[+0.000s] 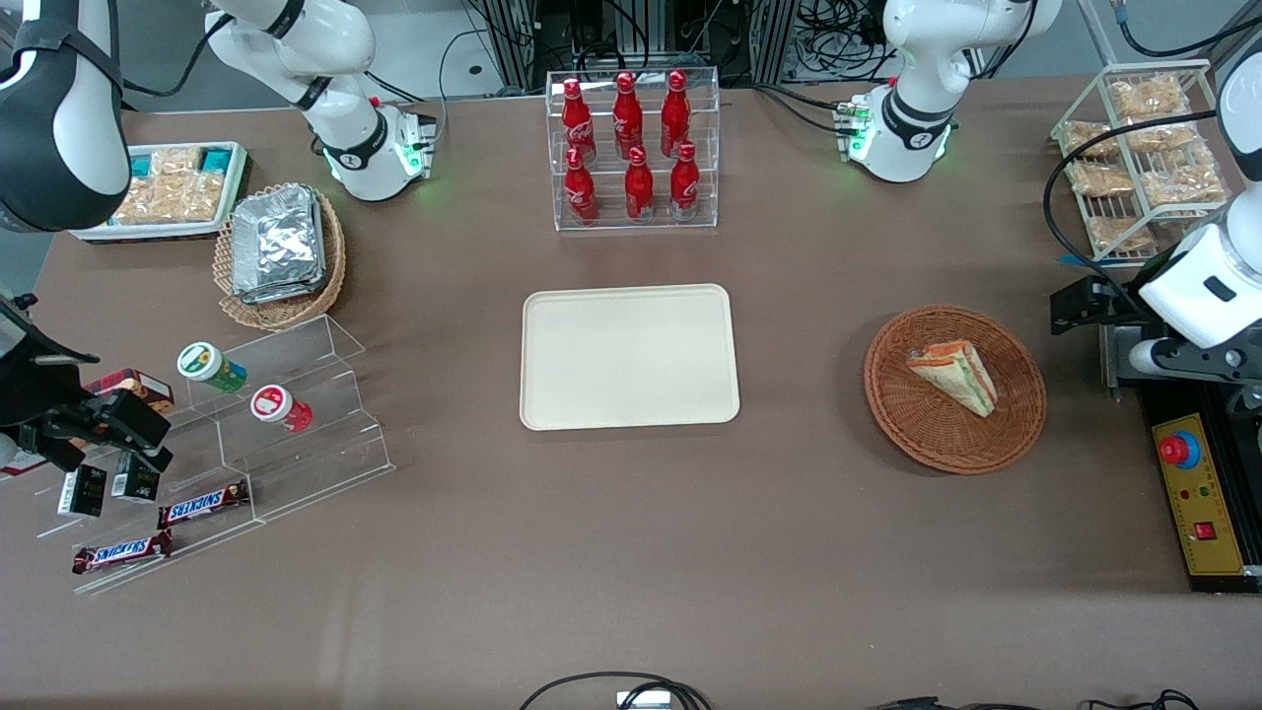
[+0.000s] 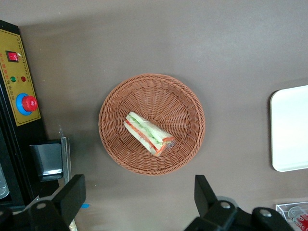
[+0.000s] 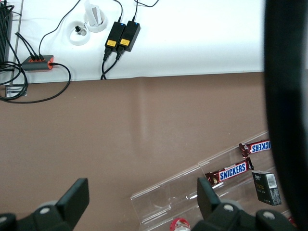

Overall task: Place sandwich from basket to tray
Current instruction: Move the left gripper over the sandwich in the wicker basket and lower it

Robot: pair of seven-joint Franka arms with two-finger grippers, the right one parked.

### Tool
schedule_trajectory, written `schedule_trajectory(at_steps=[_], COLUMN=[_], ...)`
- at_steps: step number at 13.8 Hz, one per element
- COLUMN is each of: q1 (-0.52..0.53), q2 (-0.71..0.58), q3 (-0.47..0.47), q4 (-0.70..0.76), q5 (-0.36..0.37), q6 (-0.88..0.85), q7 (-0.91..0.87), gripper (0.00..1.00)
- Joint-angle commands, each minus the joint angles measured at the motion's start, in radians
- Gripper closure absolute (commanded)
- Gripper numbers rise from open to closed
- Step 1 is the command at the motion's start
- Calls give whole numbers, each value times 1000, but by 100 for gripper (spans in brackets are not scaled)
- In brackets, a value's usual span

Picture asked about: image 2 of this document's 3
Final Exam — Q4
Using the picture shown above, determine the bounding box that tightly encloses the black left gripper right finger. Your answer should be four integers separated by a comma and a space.
184, 175, 295, 231

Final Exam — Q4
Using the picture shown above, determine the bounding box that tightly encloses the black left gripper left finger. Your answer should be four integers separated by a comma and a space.
0, 174, 87, 231

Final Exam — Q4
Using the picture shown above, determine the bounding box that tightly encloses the wrapped triangle sandwich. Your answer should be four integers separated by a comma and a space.
123, 111, 176, 157

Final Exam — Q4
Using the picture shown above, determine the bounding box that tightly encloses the white plastic tray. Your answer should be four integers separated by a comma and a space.
269, 85, 308, 172

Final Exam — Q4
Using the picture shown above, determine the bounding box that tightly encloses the round brown wicker basket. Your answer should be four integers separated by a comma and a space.
98, 73, 206, 176

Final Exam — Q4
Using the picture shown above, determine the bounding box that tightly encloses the black metal chute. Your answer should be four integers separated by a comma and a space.
29, 139, 64, 182

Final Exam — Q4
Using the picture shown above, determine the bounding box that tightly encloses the clear acrylic box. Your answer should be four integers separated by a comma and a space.
275, 201, 308, 231

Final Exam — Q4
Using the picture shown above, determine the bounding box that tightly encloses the black machine with yellow panel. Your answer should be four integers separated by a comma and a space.
0, 19, 49, 212

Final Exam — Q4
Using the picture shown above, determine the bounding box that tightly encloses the clear cup with red print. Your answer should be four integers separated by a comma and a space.
287, 206, 308, 229

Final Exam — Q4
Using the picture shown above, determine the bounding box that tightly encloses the red emergency stop button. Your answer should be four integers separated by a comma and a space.
15, 93, 39, 116

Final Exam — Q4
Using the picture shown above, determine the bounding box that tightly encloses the silver metal bracket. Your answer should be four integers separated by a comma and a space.
60, 137, 72, 186

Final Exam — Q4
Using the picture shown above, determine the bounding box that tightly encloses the red rocker power switch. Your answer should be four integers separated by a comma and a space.
5, 50, 20, 63

